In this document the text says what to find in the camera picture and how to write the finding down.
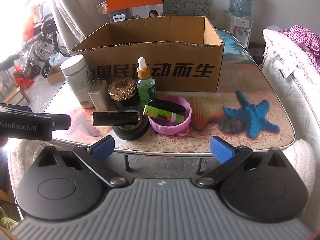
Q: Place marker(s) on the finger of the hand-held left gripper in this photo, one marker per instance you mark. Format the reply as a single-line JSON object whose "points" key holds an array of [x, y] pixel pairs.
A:
{"points": [[61, 122]]}

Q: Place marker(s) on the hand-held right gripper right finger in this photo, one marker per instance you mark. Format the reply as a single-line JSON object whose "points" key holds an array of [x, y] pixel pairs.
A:
{"points": [[221, 150]]}

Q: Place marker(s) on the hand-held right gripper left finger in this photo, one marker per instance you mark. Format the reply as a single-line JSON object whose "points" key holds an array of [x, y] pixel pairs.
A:
{"points": [[103, 148]]}

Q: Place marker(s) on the black tape roll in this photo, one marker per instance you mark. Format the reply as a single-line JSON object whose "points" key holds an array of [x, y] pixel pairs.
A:
{"points": [[130, 133]]}

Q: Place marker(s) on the black cylindrical tube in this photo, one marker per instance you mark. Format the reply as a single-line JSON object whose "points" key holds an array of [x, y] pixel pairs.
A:
{"points": [[112, 118]]}

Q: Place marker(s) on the white charger plug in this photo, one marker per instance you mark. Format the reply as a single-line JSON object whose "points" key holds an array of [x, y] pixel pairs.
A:
{"points": [[98, 100]]}

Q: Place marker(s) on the pink plastic bowl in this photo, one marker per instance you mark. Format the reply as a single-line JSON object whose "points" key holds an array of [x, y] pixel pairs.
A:
{"points": [[170, 128]]}

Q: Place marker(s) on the black jar with gold lid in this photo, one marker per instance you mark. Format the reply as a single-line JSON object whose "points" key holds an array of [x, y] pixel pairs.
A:
{"points": [[122, 87]]}

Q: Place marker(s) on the green glue stick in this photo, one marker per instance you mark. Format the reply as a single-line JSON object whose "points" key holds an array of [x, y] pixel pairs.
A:
{"points": [[157, 112]]}

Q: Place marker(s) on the green dropper bottle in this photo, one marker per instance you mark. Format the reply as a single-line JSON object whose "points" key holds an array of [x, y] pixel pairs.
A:
{"points": [[146, 87]]}

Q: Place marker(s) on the brown cardboard box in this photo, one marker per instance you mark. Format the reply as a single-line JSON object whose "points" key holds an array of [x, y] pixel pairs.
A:
{"points": [[175, 55]]}

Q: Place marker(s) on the metal table leg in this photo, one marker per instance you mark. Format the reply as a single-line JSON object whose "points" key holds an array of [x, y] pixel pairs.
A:
{"points": [[127, 162], [199, 165]]}

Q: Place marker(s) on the wooden stool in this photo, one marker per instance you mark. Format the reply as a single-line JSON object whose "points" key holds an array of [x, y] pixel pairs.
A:
{"points": [[15, 93]]}

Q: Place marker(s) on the white lidded supplement bottle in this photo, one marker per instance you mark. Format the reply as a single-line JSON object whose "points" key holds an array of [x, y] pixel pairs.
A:
{"points": [[75, 80]]}

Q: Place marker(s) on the small open cardboard box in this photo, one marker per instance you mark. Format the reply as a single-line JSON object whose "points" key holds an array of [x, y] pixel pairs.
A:
{"points": [[56, 76]]}

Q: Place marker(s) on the red bag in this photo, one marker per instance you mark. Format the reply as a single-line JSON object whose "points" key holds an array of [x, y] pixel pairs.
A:
{"points": [[23, 78]]}

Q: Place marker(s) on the black seat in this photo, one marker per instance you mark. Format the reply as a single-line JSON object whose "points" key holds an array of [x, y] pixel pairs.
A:
{"points": [[8, 61]]}

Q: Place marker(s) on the wheelchair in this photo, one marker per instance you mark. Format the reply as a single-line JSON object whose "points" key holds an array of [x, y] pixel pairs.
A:
{"points": [[45, 42]]}

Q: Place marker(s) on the white mattress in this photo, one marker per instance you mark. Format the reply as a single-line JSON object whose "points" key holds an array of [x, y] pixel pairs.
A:
{"points": [[287, 85]]}

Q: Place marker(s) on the green shaggy mat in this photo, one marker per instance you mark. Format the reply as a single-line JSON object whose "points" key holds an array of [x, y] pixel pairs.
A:
{"points": [[7, 220]]}

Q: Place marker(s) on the orange bag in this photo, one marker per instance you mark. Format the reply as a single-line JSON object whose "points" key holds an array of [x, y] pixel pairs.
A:
{"points": [[31, 27]]}

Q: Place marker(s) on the white paper label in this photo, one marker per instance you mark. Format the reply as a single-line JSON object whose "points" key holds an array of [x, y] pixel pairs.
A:
{"points": [[285, 66]]}

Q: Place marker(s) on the beige curtain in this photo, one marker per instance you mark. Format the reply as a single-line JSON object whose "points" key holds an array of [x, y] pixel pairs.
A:
{"points": [[75, 17]]}

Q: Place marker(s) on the white water dispenser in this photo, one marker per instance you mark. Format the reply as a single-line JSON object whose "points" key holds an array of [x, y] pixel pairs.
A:
{"points": [[240, 30]]}

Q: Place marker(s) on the crumpled brown paper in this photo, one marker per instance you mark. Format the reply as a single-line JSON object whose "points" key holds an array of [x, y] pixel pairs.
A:
{"points": [[102, 8]]}

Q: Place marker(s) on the pink checkered cloth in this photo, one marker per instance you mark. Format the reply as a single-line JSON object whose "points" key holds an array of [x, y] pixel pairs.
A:
{"points": [[305, 42]]}

